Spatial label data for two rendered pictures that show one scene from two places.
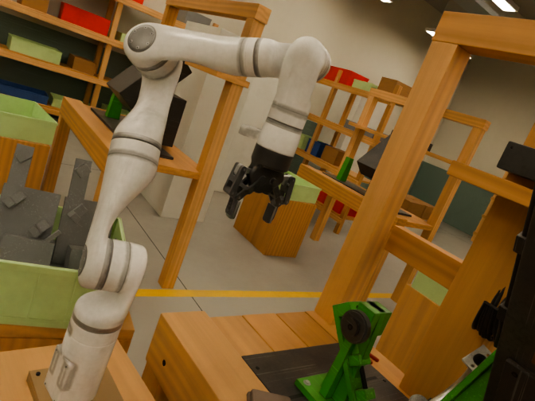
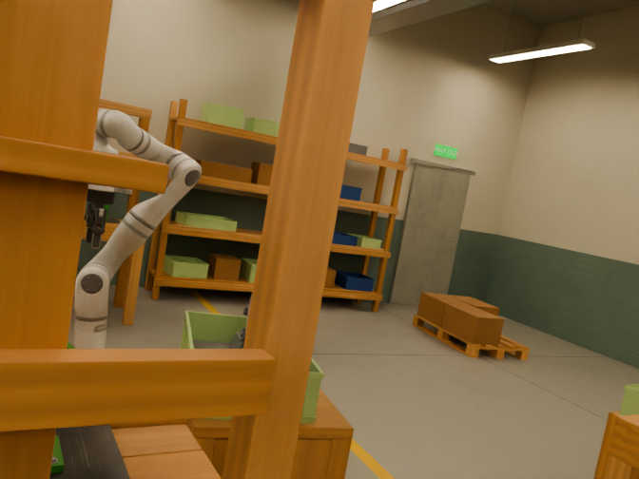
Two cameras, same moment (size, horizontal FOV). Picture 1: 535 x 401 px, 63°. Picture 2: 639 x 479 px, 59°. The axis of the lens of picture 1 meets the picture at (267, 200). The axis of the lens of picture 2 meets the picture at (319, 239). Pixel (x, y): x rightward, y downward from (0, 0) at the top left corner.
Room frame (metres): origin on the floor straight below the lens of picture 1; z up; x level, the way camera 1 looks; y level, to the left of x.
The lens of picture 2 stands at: (1.67, -1.27, 1.55)
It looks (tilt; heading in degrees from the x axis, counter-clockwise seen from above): 5 degrees down; 101
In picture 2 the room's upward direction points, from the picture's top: 10 degrees clockwise
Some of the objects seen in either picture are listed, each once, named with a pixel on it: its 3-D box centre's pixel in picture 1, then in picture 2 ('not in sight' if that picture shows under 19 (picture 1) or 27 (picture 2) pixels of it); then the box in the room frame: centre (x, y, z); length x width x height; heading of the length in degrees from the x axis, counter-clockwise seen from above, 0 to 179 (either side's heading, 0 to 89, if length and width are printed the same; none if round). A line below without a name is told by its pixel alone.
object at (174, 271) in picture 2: not in sight; (283, 214); (-0.17, 5.43, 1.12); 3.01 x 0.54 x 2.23; 40
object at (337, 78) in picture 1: (322, 138); not in sight; (7.22, -0.48, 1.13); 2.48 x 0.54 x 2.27; 40
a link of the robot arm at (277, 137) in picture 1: (275, 130); (108, 179); (0.84, 0.03, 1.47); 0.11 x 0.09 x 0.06; 42
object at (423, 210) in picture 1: (407, 207); not in sight; (9.92, -3.01, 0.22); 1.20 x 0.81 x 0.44; 133
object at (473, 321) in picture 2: not in sight; (470, 323); (2.29, 5.60, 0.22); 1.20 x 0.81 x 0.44; 125
